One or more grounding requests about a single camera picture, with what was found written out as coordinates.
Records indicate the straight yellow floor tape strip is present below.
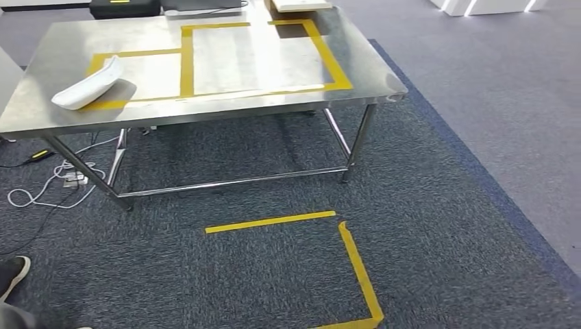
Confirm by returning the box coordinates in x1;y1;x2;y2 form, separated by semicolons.
205;210;337;234

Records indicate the white lit plinth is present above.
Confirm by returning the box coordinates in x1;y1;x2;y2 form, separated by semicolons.
428;0;550;18

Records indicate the white flat box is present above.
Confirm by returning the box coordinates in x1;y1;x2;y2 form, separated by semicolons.
272;0;334;13

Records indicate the white furniture panel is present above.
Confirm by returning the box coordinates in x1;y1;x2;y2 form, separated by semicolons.
0;45;26;117

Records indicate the cardboard box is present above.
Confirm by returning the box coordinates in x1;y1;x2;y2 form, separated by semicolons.
264;0;334;14

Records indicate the white looped floor cable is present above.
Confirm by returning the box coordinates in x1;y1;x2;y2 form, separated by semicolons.
6;134;121;210

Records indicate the grey power strip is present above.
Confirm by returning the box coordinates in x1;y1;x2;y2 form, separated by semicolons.
62;172;89;188

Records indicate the white plastic car part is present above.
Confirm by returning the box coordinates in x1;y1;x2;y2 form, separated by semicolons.
51;55;123;111

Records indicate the grey laptop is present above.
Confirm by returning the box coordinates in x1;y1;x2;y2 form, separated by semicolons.
161;0;244;16

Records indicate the stainless steel workbench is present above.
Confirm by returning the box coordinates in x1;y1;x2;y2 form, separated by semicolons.
0;4;408;212

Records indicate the black carrying case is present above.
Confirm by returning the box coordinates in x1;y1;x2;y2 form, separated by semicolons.
89;0;162;20

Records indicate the black cable with yellow tag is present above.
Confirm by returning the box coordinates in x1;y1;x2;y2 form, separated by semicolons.
0;149;56;170

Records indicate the black laptop cable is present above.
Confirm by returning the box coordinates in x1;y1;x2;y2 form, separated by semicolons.
217;0;249;12

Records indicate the white cabinet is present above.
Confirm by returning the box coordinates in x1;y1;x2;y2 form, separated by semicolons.
0;0;92;12

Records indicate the yellow tape on workbench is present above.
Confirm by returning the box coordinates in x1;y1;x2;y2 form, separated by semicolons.
80;19;354;112

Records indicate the yellow floor tape corner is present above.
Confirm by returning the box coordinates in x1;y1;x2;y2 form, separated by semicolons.
310;221;385;329

